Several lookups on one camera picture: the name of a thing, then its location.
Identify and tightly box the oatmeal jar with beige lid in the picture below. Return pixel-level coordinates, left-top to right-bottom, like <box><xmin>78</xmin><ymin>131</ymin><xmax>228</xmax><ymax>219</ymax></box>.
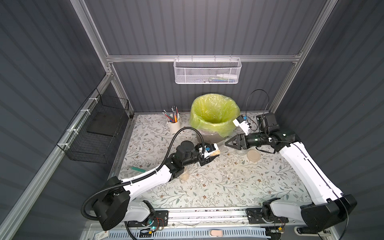
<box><xmin>235</xmin><ymin>149</ymin><xmax>249</xmax><ymax>156</ymax></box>

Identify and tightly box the beige jar lid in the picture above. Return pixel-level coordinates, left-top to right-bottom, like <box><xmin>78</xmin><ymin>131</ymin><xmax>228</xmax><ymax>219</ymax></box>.
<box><xmin>247</xmin><ymin>150</ymin><xmax>261</xmax><ymax>163</ymax></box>

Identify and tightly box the glass oatmeal jar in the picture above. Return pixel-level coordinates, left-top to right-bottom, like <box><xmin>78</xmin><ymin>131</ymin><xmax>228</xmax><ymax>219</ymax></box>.
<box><xmin>179</xmin><ymin>169</ymin><xmax>190</xmax><ymax>182</ymax></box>
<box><xmin>210</xmin><ymin>142</ymin><xmax>229</xmax><ymax>157</ymax></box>

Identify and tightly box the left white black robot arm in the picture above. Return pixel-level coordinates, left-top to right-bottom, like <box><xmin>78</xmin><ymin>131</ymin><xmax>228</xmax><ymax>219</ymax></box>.
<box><xmin>91</xmin><ymin>141</ymin><xmax>220</xmax><ymax>231</ymax></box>

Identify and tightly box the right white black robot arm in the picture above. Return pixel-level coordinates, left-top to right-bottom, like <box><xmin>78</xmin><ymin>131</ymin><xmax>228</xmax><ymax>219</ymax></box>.
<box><xmin>225</xmin><ymin>113</ymin><xmax>357</xmax><ymax>233</ymax></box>

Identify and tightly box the grey trash bin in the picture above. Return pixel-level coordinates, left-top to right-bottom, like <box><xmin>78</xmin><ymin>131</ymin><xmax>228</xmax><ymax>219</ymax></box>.
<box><xmin>199</xmin><ymin>130</ymin><xmax>226</xmax><ymax>144</ymax></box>

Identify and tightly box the white pen cup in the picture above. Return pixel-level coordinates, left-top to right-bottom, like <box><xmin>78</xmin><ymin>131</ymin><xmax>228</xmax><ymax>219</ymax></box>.
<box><xmin>167</xmin><ymin>117</ymin><xmax>182</xmax><ymax>134</ymax></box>

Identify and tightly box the floral table mat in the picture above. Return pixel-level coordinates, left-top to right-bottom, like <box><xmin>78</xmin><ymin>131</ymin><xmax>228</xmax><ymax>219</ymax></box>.
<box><xmin>115</xmin><ymin>114</ymin><xmax>310</xmax><ymax>209</ymax></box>

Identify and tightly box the pens bundle in cup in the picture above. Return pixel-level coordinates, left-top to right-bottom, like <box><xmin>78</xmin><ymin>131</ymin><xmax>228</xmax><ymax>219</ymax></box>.
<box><xmin>163</xmin><ymin>106</ymin><xmax>180</xmax><ymax>123</ymax></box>

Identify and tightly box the green plastic bin liner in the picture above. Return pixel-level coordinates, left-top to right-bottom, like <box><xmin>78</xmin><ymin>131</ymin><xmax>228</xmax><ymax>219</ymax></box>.
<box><xmin>190</xmin><ymin>94</ymin><xmax>241</xmax><ymax>138</ymax></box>

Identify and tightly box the white bottle in basket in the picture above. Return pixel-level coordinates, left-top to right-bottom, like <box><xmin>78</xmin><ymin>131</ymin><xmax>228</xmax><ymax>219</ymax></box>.
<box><xmin>217</xmin><ymin>74</ymin><xmax>238</xmax><ymax>81</ymax></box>

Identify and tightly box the pink eraser block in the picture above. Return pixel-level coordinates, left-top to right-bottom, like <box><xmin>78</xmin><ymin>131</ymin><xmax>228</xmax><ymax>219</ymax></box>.
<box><xmin>209</xmin><ymin>230</ymin><xmax>224</xmax><ymax>238</ymax></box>

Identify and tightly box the white black stapler device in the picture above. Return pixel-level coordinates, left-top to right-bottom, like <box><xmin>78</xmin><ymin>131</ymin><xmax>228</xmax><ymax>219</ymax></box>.
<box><xmin>294</xmin><ymin>226</ymin><xmax>332</xmax><ymax>237</ymax></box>

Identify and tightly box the white card with red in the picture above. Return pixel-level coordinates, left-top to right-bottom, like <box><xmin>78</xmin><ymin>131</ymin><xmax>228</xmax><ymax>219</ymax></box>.
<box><xmin>95</xmin><ymin>231</ymin><xmax>109</xmax><ymax>240</ymax></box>

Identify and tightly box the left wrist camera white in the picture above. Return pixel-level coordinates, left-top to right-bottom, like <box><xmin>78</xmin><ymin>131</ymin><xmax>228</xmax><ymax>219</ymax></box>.
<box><xmin>204</xmin><ymin>143</ymin><xmax>220</xmax><ymax>157</ymax></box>

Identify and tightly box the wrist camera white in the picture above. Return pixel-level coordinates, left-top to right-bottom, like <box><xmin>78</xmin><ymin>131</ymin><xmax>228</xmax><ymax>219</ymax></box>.
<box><xmin>233</xmin><ymin>115</ymin><xmax>252</xmax><ymax>136</ymax></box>
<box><xmin>204</xmin><ymin>143</ymin><xmax>220</xmax><ymax>157</ymax></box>

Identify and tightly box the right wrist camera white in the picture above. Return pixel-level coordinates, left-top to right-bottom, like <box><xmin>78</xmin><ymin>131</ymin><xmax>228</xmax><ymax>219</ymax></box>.
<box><xmin>233</xmin><ymin>115</ymin><xmax>252</xmax><ymax>136</ymax></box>

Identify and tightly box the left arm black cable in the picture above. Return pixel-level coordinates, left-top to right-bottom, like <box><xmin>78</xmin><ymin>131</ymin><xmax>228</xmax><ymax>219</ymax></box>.
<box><xmin>80</xmin><ymin>126</ymin><xmax>206</xmax><ymax>221</ymax></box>

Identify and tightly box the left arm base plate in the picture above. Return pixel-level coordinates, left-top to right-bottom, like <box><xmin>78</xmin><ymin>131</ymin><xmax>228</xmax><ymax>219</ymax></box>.
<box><xmin>128</xmin><ymin>211</ymin><xmax>169</xmax><ymax>228</ymax></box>

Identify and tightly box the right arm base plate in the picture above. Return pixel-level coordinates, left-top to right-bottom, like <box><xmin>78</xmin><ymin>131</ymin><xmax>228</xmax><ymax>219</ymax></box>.
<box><xmin>246</xmin><ymin>207</ymin><xmax>289</xmax><ymax>225</ymax></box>

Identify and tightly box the white wire mesh basket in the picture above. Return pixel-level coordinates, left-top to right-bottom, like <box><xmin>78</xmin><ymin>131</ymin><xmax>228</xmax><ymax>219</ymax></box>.
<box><xmin>173</xmin><ymin>58</ymin><xmax>242</xmax><ymax>85</ymax></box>

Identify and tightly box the black wire basket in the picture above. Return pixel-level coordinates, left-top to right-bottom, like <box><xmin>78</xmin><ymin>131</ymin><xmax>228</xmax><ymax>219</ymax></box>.
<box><xmin>57</xmin><ymin>92</ymin><xmax>131</xmax><ymax>164</ymax></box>

